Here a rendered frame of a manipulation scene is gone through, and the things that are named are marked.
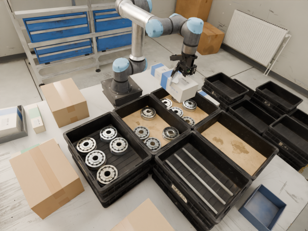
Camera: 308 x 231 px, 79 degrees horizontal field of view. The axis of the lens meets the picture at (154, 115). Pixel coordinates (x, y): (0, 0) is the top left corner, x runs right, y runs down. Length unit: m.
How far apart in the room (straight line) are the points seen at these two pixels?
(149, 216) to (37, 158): 0.63
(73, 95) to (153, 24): 0.78
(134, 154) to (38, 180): 0.48
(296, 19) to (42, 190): 3.76
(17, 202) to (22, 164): 0.20
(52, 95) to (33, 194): 0.69
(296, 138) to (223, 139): 1.03
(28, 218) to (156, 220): 0.63
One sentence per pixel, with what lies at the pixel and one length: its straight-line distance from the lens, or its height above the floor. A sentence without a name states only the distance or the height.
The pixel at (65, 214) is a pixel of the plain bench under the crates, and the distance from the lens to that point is 1.14.
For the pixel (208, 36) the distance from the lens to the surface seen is 3.90.
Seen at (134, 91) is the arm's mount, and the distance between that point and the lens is 1.51.
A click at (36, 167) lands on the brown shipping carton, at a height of 0.86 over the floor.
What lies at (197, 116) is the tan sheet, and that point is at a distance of 1.36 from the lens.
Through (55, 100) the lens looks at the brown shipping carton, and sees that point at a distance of 1.42.
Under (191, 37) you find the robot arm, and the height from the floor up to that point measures 1.40.
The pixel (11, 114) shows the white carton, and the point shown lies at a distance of 1.53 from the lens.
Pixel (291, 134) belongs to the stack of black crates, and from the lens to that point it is 2.19.
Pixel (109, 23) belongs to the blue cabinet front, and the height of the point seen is 0.70.
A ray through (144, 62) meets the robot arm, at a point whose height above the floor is 1.00.
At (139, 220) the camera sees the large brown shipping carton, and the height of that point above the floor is 0.90.
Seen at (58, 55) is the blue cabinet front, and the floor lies 0.39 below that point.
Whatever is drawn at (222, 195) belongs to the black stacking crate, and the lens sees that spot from 1.08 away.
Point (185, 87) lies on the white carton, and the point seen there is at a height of 1.14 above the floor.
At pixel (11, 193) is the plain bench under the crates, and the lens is 1.29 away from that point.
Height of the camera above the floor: 1.75
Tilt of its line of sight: 46 degrees down
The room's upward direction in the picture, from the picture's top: 8 degrees clockwise
